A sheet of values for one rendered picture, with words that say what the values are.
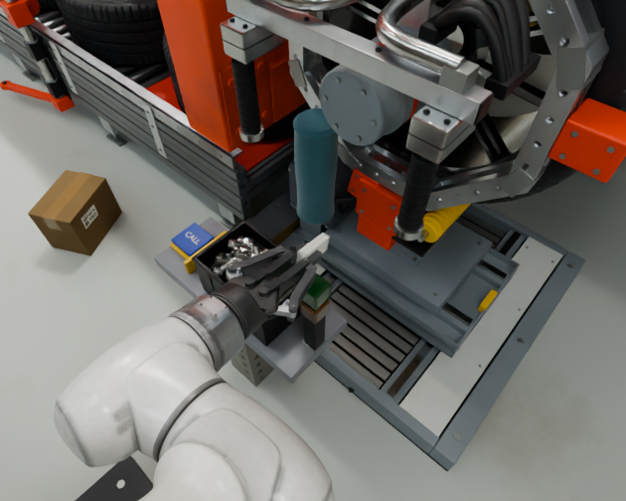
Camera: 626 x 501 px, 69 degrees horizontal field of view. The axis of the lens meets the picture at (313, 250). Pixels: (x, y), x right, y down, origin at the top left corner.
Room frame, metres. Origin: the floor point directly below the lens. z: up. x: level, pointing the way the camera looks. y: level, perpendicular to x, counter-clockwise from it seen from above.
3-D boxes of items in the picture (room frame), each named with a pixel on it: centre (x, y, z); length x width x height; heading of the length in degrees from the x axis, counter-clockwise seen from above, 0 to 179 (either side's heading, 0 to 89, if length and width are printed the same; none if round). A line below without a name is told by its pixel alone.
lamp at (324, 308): (0.41, 0.00, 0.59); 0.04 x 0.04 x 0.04; 48
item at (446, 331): (0.83, -0.32, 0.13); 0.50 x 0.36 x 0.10; 48
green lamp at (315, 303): (0.41, 0.00, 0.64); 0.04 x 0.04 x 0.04; 48
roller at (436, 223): (0.73, -0.33, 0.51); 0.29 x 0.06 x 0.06; 138
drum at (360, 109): (0.68, -0.12, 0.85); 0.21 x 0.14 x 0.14; 138
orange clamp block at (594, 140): (0.53, -0.41, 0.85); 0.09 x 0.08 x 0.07; 48
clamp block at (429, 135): (0.47, -0.16, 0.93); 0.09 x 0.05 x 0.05; 138
